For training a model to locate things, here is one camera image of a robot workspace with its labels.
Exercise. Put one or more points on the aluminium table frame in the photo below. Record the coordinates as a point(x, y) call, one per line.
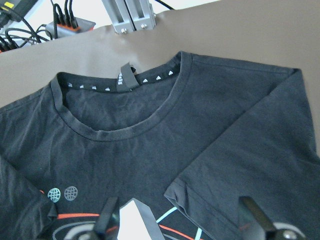
point(128, 16)

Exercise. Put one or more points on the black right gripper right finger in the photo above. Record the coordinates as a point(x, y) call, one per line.
point(253, 223)

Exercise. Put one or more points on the black t-shirt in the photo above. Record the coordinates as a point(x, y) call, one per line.
point(188, 140)

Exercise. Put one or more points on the orange grey usb hub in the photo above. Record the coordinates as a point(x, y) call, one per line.
point(77, 26)

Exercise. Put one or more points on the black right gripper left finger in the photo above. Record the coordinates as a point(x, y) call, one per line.
point(107, 225)

